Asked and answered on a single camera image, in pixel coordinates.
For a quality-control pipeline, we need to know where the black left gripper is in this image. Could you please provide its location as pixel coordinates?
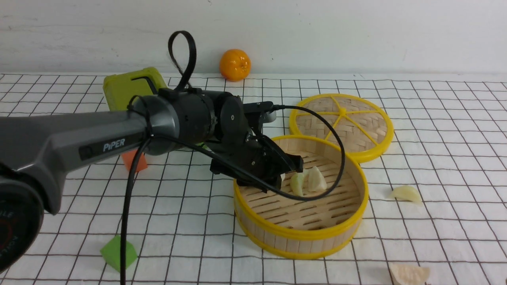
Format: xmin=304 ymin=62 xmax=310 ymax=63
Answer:
xmin=206 ymin=95 xmax=303 ymax=193

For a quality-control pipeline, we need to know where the pale green dumpling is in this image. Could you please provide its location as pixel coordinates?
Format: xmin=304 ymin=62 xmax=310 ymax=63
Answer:
xmin=290 ymin=169 xmax=308 ymax=197

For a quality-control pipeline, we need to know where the dumpling corner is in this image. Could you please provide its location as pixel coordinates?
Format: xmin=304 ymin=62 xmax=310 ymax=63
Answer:
xmin=389 ymin=263 xmax=431 ymax=285

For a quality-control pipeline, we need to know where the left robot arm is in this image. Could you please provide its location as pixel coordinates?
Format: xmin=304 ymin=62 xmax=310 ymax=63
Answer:
xmin=0 ymin=88 xmax=303 ymax=271

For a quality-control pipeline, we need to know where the bamboo steamer tray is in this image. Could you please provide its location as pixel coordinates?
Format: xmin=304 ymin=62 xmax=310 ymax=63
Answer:
xmin=234 ymin=154 xmax=369 ymax=259

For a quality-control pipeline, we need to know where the bamboo steamer lid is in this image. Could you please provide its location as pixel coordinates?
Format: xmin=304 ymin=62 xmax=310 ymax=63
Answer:
xmin=297 ymin=93 xmax=395 ymax=163

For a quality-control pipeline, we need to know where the orange toy fruit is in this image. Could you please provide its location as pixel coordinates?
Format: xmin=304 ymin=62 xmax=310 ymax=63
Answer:
xmin=219 ymin=49 xmax=252 ymax=82

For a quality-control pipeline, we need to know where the orange foam cube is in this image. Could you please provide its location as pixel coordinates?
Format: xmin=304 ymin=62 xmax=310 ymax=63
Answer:
xmin=121 ymin=150 xmax=147 ymax=173

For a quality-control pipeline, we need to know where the white grid tablecloth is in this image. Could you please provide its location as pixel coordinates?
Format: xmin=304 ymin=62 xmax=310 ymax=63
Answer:
xmin=0 ymin=74 xmax=506 ymax=285

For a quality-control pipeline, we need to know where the green lidded white box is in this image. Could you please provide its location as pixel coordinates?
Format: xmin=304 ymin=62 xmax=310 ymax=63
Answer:
xmin=103 ymin=67 xmax=167 ymax=111

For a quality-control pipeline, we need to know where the green foam cube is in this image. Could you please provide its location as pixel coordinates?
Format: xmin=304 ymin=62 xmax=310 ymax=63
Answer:
xmin=100 ymin=235 xmax=138 ymax=273

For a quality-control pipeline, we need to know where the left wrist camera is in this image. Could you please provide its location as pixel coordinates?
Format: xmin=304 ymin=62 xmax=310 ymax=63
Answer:
xmin=243 ymin=101 xmax=277 ymax=124

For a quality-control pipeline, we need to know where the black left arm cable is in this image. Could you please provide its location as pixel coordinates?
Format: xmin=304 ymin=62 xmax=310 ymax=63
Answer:
xmin=120 ymin=31 xmax=346 ymax=285

